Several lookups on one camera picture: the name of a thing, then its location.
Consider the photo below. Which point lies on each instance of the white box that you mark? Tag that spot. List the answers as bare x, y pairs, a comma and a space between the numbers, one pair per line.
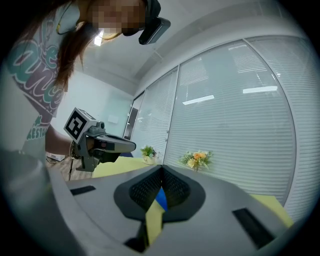
56, 157

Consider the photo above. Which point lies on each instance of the green cloth covered table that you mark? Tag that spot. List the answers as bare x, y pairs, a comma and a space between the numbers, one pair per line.
120, 166

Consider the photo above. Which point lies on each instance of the orange yellow flower bouquet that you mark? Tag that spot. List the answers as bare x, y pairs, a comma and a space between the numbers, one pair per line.
197, 157

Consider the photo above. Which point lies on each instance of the white flower pot plant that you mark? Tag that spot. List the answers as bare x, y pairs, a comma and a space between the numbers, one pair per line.
149, 160

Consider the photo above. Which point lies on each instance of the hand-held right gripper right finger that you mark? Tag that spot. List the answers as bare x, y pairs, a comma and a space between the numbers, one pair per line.
212, 225

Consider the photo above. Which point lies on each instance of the person's left hand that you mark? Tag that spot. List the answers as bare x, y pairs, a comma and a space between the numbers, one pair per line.
89, 144

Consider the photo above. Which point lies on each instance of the person's left forearm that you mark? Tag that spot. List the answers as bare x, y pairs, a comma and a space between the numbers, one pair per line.
57, 142

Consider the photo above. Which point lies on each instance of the person's grey printed shirt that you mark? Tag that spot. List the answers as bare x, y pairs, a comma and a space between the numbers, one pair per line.
30, 75

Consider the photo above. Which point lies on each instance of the black framed glass door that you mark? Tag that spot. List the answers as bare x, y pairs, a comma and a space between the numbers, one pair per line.
131, 122

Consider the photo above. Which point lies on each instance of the white wall notice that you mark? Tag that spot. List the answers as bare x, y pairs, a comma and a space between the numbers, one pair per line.
114, 118

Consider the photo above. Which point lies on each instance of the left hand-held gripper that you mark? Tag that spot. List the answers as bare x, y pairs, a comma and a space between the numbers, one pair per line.
77, 125

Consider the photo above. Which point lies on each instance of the white window blinds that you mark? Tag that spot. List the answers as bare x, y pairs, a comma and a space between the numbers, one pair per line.
225, 137

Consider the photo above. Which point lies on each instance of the blue chair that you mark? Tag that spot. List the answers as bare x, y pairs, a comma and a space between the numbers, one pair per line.
128, 155

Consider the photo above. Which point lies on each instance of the blue towel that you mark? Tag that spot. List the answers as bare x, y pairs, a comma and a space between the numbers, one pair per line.
162, 200

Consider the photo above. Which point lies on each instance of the person's head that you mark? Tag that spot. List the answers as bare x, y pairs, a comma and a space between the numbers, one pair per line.
112, 15

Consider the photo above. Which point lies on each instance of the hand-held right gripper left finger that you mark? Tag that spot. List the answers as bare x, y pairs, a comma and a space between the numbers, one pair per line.
107, 200

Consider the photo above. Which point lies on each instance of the black head-mounted camera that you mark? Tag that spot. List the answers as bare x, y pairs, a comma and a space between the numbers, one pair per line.
155, 30

